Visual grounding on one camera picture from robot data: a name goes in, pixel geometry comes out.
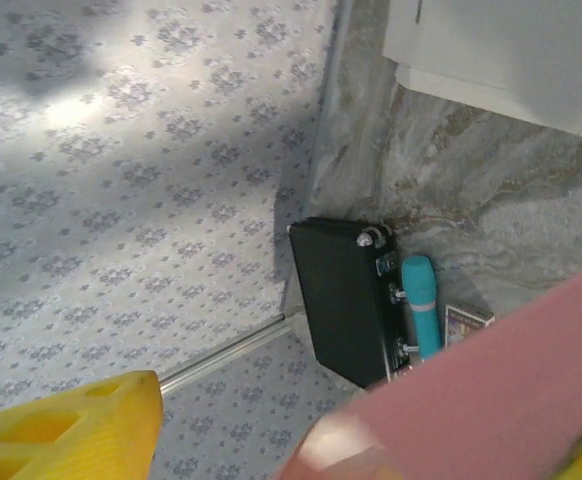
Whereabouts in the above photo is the white cardboard box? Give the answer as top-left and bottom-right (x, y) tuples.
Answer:
(381, 0), (582, 136)

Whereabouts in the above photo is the teal toy microphone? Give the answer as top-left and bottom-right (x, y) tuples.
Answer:
(401, 255), (443, 362)

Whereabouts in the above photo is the aluminium frame post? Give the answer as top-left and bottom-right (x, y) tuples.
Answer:
(158, 312), (292, 394)

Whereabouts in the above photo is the black ribbed metal case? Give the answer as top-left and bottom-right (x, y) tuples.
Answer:
(288, 217), (412, 390)

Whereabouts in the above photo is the pink paper box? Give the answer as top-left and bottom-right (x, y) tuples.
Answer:
(275, 259), (582, 480)

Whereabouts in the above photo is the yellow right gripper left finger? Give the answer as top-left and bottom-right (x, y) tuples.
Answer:
(0, 369), (165, 480)

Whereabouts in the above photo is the printed booklet with Chinese text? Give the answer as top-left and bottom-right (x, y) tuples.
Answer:
(443, 302), (496, 351)

